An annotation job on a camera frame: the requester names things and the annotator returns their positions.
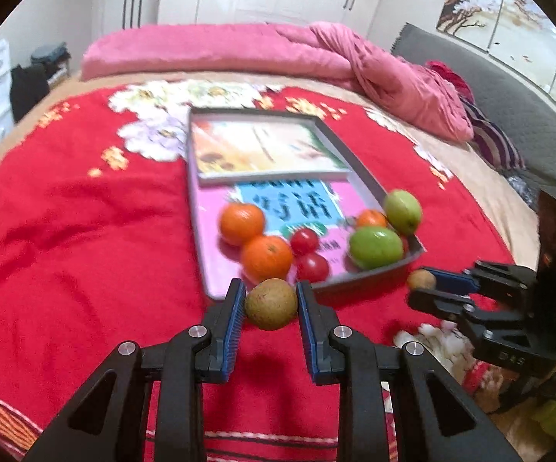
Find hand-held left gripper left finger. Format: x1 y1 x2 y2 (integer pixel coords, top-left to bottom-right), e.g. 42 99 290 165
20 278 247 462

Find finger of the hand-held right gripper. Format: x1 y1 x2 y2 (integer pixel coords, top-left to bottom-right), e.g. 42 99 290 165
421 260 538 305
407 288 556 377

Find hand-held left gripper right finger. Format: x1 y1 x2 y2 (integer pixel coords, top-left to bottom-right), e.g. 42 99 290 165
296 280 524 462

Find brown longan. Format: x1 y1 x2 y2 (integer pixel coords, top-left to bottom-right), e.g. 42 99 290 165
407 269 437 292
244 278 299 332

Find grey cardboard tray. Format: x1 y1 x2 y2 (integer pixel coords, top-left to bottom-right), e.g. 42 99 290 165
187 106 425 299

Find green jujube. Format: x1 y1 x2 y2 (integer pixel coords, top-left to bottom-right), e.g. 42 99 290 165
384 189 423 236
348 225 405 271

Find orange tangerine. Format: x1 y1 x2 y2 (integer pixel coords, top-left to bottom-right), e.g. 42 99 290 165
356 209 388 229
240 234 294 284
218 202 265 246

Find silver foil wrapper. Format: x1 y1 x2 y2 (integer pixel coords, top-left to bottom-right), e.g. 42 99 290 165
506 176 541 208

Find pink workbook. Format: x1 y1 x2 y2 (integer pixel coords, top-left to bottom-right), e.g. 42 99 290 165
193 178 394 294

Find striped pillow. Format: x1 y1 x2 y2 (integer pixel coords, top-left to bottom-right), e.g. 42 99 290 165
461 99 526 171

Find red floral blanket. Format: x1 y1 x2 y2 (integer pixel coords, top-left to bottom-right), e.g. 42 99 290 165
0 82 519 462

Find yellow floral book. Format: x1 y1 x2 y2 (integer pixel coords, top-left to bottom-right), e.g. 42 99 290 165
190 119 352 184

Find grey padded headboard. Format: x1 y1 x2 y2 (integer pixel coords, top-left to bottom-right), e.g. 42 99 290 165
391 22 556 213

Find dark red cloth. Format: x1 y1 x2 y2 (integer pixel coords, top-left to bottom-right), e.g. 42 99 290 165
425 60 474 104

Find pink quilt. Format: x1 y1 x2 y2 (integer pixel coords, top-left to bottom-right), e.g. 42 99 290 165
81 22 475 142

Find black bag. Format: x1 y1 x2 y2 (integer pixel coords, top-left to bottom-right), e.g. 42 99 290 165
9 62 50 123

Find grey folded clothes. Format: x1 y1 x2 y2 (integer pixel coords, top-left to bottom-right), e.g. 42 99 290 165
30 44 71 82

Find tree wall painting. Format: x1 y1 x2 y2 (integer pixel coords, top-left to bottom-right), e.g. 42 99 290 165
434 0 556 102

